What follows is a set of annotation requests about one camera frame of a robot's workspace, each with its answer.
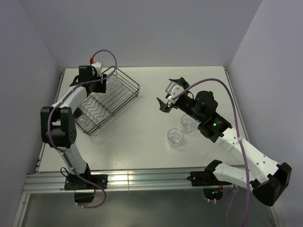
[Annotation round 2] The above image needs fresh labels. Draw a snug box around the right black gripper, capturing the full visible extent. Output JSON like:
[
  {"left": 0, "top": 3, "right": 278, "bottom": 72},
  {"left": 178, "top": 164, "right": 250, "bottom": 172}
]
[{"left": 158, "top": 77, "right": 204, "bottom": 122}]

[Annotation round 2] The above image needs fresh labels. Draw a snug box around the small clear glass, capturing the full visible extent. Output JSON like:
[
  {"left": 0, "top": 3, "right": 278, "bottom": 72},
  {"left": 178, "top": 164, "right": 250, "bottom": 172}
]
[{"left": 77, "top": 115, "right": 91, "bottom": 131}]

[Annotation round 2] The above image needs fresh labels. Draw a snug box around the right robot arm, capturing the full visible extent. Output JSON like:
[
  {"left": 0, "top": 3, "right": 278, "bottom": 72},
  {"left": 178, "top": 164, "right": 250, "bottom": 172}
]
[{"left": 159, "top": 77, "right": 292, "bottom": 207}]

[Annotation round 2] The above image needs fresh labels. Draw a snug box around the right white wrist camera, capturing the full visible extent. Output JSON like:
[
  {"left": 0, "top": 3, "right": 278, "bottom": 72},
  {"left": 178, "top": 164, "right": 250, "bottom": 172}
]
[{"left": 165, "top": 81, "right": 184, "bottom": 104}]

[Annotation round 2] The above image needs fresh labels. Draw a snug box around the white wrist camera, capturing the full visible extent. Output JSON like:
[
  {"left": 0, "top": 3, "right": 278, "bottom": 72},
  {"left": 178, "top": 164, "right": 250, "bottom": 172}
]
[
  {"left": 165, "top": 81, "right": 184, "bottom": 104},
  {"left": 91, "top": 62, "right": 103, "bottom": 75}
]

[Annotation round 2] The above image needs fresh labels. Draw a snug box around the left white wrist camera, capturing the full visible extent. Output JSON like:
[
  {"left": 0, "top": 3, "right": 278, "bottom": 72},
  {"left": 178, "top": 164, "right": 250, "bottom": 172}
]
[{"left": 91, "top": 62, "right": 103, "bottom": 75}]

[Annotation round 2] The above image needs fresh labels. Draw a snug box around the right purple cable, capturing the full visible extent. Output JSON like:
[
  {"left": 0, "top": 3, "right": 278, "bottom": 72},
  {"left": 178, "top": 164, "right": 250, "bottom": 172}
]
[{"left": 171, "top": 79, "right": 250, "bottom": 224}]

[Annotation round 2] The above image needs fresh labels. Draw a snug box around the purple cable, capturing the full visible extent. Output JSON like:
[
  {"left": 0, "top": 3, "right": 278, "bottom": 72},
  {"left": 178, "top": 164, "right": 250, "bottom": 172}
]
[
  {"left": 171, "top": 79, "right": 250, "bottom": 224},
  {"left": 47, "top": 50, "right": 118, "bottom": 210}
]

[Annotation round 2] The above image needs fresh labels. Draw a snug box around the black wire dish rack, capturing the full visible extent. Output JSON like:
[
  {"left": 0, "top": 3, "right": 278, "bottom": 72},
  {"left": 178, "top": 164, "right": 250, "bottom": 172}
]
[{"left": 75, "top": 68, "right": 140, "bottom": 136}]

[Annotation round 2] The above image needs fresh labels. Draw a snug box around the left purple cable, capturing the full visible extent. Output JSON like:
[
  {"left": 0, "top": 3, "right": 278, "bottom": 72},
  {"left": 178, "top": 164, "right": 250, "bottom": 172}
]
[{"left": 47, "top": 50, "right": 118, "bottom": 210}]

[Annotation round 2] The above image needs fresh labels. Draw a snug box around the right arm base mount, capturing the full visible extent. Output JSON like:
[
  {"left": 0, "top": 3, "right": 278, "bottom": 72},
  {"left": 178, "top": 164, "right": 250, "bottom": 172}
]
[{"left": 187, "top": 171, "right": 232, "bottom": 187}]

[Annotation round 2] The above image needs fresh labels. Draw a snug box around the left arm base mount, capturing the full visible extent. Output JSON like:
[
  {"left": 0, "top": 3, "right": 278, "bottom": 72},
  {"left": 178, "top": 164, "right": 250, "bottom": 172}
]
[{"left": 64, "top": 174, "right": 108, "bottom": 203}]

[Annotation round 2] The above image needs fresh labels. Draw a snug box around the aluminium mounting rail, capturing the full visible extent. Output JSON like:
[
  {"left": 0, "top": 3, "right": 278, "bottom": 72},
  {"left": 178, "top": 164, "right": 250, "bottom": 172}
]
[{"left": 23, "top": 167, "right": 272, "bottom": 194}]

